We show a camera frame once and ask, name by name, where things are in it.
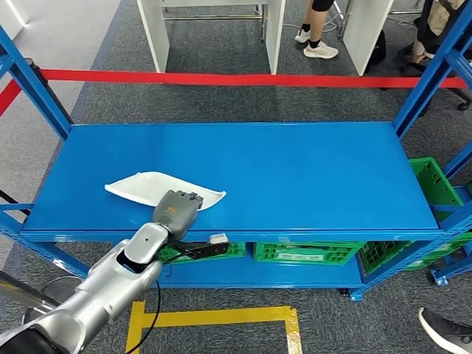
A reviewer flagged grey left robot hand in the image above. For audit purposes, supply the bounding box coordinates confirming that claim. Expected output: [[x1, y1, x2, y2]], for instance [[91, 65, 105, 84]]
[[152, 189, 205, 240]]

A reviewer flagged white plastic shell part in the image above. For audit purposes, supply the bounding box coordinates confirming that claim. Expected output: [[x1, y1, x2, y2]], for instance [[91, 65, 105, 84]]
[[104, 170, 227, 212]]

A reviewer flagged blue metal shelf rack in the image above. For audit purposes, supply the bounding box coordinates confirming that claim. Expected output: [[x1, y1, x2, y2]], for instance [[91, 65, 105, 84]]
[[427, 184, 472, 288], [0, 0, 472, 302]]

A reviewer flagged red barrier belt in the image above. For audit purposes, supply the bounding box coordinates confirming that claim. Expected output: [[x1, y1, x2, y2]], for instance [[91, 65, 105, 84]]
[[0, 79, 21, 117], [39, 68, 469, 90]]

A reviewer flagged thin black rod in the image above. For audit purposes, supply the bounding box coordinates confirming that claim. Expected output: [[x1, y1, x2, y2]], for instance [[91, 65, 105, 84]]
[[0, 189, 30, 216]]

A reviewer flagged white desk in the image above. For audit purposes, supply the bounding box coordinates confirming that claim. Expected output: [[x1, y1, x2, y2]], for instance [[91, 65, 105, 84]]
[[343, 0, 395, 77], [137, 0, 287, 75]]

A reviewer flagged person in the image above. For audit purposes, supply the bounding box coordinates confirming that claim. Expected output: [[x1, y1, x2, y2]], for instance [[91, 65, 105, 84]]
[[294, 0, 339, 60], [411, 0, 465, 64]]

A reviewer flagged black bag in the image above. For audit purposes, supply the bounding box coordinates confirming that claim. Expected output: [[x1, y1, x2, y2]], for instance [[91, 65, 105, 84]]
[[365, 29, 388, 74]]

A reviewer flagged person's black shoe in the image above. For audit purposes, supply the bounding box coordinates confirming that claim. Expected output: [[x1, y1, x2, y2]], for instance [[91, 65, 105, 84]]
[[419, 308, 472, 354]]

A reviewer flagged black office chair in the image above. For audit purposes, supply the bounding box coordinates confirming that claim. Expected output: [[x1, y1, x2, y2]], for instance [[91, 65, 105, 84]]
[[398, 0, 472, 111]]

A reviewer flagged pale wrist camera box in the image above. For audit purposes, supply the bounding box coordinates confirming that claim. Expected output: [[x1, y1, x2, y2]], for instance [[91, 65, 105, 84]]
[[162, 233, 230, 265]]

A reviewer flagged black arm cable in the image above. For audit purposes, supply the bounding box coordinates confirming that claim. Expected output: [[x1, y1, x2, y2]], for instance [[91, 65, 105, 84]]
[[125, 278, 162, 354]]

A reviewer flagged black stanchion post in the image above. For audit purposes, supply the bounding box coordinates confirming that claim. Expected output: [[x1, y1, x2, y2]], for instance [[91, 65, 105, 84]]
[[23, 58, 72, 125]]

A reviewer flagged chrome stanchion post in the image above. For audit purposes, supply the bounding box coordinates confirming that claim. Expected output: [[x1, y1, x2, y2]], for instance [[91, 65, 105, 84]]
[[0, 270, 80, 324]]

